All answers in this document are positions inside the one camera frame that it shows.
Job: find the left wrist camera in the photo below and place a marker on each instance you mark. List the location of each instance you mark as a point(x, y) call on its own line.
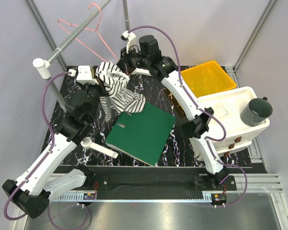
point(84, 75)

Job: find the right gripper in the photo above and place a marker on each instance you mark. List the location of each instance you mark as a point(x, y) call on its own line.
point(124, 58)

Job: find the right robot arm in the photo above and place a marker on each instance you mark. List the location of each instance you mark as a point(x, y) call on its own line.
point(196, 129)

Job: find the striped black white tank top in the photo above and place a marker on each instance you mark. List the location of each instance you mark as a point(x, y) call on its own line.
point(117, 97)

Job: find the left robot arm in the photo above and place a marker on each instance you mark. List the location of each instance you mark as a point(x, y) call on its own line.
point(32, 192)

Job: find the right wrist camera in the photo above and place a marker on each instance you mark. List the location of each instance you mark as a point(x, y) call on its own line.
point(130, 38)

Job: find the dark green mug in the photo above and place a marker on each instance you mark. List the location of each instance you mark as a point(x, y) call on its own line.
point(256, 111)

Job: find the yellow plastic tray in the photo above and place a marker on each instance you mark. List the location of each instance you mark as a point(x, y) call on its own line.
point(207, 78)

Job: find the white foam box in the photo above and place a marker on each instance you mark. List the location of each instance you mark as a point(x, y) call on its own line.
point(227, 107)

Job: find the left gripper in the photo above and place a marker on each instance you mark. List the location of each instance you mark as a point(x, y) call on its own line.
point(100, 86)

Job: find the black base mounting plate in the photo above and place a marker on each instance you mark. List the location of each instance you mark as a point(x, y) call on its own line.
point(127, 183)

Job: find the green ring binder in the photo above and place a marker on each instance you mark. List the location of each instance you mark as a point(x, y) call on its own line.
point(142, 135)

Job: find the pink wire hanger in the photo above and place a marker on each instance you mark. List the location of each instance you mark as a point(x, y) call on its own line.
point(92, 39)

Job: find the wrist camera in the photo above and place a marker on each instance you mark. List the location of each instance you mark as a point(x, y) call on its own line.
point(84, 75)
point(130, 38)

